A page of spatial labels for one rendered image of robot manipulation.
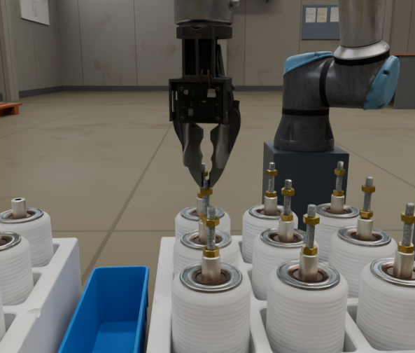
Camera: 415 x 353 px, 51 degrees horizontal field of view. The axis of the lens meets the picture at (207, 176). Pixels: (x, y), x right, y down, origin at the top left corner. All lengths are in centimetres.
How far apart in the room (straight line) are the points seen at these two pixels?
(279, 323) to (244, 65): 954
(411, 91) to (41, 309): 569
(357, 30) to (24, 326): 81
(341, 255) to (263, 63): 944
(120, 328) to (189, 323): 41
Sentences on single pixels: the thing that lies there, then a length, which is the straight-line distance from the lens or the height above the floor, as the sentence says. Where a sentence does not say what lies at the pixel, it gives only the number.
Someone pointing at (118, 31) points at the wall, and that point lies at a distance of 1015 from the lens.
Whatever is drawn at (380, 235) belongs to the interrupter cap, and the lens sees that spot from 70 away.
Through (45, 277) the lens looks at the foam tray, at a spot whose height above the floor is 18.
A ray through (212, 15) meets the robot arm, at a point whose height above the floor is 56.
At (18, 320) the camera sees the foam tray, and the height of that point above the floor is 18.
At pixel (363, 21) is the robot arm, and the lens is 99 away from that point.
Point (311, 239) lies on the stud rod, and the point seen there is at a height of 30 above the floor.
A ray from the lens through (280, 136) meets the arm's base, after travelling 109.
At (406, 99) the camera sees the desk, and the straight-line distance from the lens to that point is 606.
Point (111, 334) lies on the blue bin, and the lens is 90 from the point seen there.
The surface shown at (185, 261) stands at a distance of 61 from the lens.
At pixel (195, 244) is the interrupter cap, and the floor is 25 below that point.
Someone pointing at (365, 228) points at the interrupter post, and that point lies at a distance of 68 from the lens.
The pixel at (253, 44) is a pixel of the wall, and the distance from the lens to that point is 1002.
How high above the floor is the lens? 50
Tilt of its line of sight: 14 degrees down
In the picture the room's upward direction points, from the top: straight up
